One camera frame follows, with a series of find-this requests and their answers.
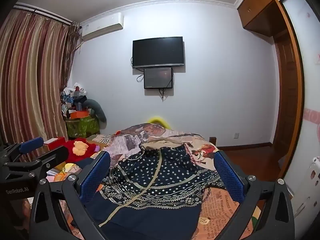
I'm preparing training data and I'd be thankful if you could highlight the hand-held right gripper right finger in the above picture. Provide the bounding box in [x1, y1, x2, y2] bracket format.
[214, 150, 295, 240]

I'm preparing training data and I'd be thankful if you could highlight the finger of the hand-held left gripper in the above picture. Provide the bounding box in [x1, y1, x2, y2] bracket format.
[4, 146, 70, 178]
[0, 137, 45, 165]

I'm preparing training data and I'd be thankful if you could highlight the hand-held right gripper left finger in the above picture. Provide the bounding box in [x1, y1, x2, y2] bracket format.
[29, 151, 118, 240]

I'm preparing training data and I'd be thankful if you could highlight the navy patterned garment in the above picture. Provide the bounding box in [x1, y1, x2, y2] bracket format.
[71, 140, 227, 240]

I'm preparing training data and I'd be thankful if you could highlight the pile of clothes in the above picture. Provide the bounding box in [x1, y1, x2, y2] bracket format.
[60, 82, 89, 120]

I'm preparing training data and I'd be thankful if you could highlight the red box with white lid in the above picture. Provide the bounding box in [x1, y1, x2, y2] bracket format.
[44, 137, 67, 153]

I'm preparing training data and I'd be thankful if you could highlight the pile of papers and packets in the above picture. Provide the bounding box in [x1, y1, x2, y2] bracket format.
[46, 167, 62, 182]

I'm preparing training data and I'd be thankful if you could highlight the yellow cloth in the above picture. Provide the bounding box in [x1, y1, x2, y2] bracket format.
[59, 163, 77, 180]

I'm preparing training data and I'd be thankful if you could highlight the red plush toy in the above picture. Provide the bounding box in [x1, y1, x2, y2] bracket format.
[65, 137, 100, 164]

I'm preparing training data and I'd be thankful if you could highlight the newspaper print blanket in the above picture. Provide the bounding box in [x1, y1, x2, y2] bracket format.
[90, 123, 260, 240]

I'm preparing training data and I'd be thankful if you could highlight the orange box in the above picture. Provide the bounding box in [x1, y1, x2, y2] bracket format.
[70, 110, 90, 120]

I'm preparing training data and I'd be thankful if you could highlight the striped brown curtain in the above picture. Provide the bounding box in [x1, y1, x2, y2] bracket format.
[0, 4, 80, 160]

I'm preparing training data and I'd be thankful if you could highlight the yellow plush toy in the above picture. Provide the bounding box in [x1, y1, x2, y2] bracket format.
[147, 116, 170, 128]

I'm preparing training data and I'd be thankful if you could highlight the wooden door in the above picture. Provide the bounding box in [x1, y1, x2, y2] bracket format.
[272, 0, 305, 180]

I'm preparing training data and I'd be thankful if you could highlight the white sliding wardrobe door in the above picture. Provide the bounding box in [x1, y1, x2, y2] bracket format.
[282, 0, 320, 218]

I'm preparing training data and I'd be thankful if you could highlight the white air conditioner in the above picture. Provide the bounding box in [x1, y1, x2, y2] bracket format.
[79, 12, 124, 42]

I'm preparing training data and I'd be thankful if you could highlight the wooden overhead cabinet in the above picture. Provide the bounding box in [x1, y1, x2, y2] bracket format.
[237, 0, 293, 38]

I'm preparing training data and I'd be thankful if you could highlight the small black wall monitor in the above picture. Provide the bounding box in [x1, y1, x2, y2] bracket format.
[143, 67, 174, 89]

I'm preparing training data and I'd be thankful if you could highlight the curtain rail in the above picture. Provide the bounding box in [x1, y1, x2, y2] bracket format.
[14, 2, 75, 26]

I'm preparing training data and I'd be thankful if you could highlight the black wall television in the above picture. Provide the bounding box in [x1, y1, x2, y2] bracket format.
[132, 36, 185, 69]

